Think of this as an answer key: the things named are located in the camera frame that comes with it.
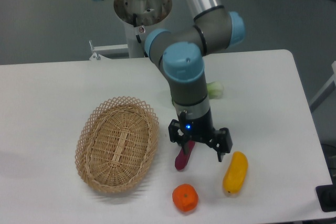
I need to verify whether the orange tangerine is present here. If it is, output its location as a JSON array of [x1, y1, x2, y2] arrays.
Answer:
[[172, 184, 198, 212]]

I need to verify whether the yellow mango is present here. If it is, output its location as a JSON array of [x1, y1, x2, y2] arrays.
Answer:
[[222, 151, 249, 194]]

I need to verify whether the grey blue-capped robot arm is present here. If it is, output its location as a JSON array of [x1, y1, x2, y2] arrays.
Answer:
[[98, 0, 245, 158]]

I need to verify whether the white frame at right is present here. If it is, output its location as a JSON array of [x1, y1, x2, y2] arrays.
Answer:
[[309, 61, 335, 113]]

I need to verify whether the green bok choy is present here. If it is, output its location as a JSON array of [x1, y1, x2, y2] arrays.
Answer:
[[169, 80, 224, 106]]

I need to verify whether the woven wicker basket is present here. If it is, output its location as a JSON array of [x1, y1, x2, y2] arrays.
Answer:
[[75, 97, 159, 193]]

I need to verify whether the black device at table edge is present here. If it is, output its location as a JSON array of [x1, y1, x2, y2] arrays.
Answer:
[[316, 185, 335, 212]]

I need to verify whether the white metal base frame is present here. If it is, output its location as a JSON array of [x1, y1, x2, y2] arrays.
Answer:
[[89, 40, 129, 60]]

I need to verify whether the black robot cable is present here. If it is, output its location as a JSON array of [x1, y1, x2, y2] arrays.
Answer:
[[132, 14, 150, 58]]

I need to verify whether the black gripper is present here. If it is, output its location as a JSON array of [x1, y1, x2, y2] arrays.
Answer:
[[168, 105, 233, 162]]

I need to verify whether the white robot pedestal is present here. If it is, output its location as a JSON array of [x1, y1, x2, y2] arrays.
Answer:
[[123, 20, 165, 58]]

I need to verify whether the purple sweet potato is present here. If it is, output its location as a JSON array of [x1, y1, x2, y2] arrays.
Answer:
[[174, 141, 195, 171]]

